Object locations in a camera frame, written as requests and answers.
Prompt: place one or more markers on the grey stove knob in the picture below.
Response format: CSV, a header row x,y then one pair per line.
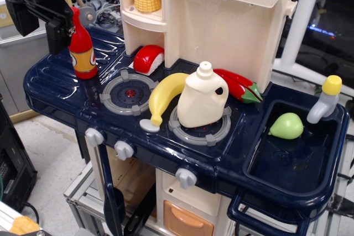
x,y
186,178
94,137
123,150

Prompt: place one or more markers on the red toy ketchup bottle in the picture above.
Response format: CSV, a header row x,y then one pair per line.
x,y
81,49

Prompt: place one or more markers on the red white toy sushi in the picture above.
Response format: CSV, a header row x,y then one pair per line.
x,y
148,59

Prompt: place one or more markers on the grey toy faucet yellow cap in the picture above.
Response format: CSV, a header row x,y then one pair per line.
x,y
327,101

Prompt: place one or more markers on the green toy pear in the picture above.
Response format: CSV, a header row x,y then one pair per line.
x,y
287,126

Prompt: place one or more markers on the red toy chili pepper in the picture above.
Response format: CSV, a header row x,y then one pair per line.
x,y
240,87

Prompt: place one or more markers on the grey toy dishwasher unit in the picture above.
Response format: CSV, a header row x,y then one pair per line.
x,y
18,55

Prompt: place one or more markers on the grey left stove knob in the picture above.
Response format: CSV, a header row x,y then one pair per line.
x,y
94,137

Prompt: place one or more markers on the black computer case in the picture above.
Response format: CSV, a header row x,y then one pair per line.
x,y
18,175

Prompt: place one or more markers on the aluminium extrusion frame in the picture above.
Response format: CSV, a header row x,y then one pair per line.
x,y
85,202

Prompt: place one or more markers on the orange toy drawer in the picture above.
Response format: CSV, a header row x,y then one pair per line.
x,y
182,222

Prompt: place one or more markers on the grey left stove burner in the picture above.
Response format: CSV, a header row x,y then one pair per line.
x,y
128,94

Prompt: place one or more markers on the grey right stove knob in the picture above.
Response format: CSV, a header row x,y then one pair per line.
x,y
186,178

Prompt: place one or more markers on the navy toy kitchen countertop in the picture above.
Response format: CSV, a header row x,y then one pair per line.
x,y
290,181

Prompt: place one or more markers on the navy toy oven door handle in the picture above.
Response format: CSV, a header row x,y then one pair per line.
x,y
111,210

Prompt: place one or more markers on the cream toy kitchen cabinet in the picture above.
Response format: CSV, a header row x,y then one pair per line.
x,y
241,36

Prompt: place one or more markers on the grey right stove burner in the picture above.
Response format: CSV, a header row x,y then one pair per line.
x,y
206,135

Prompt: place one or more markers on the yellow toy banana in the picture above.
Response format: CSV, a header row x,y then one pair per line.
x,y
163,94

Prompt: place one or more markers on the grey middle stove knob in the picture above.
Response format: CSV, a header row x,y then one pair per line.
x,y
123,150

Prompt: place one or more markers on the grey stove burner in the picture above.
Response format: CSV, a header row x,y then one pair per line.
x,y
128,94
206,135

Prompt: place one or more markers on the small grey round button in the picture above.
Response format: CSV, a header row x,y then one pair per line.
x,y
147,126

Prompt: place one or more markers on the cream toy detergent jug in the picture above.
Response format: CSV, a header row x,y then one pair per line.
x,y
203,98

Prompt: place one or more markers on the yellow sponge object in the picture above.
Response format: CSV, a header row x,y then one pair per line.
x,y
23,225

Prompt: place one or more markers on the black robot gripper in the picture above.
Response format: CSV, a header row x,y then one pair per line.
x,y
57,14

